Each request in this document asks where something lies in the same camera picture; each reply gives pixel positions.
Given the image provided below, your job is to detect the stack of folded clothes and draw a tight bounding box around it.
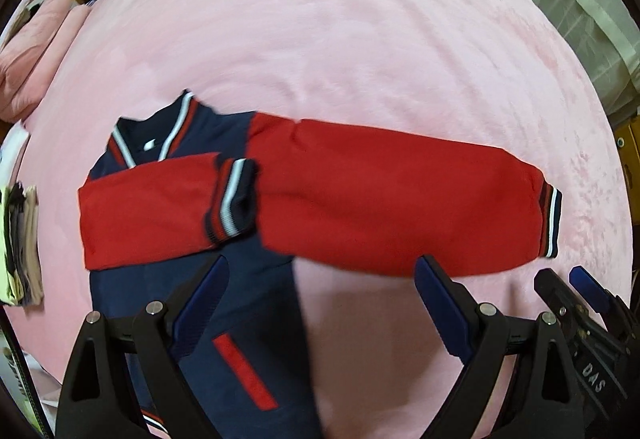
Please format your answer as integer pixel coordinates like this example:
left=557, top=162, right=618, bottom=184
left=0, top=181, right=47, bottom=307

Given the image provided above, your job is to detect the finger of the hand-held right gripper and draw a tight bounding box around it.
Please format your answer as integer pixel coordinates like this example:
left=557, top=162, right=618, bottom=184
left=569, top=266, right=632, bottom=337
left=533, top=269, right=583, bottom=337

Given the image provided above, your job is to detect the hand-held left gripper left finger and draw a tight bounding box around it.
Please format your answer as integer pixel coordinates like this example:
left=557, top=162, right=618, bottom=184
left=55, top=254, right=236, bottom=439

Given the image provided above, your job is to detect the navy and red jacket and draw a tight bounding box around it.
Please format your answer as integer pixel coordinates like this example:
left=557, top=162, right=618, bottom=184
left=77, top=89, right=563, bottom=439

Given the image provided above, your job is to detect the white cloth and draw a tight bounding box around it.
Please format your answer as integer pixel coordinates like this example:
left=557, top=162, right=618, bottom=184
left=0, top=121, right=31, bottom=182

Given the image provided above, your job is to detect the pink blanket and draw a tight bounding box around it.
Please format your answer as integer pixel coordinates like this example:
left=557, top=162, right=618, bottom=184
left=15, top=0, right=637, bottom=439

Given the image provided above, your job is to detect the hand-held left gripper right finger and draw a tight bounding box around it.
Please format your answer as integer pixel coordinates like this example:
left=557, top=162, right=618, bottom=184
left=414, top=255, right=586, bottom=439

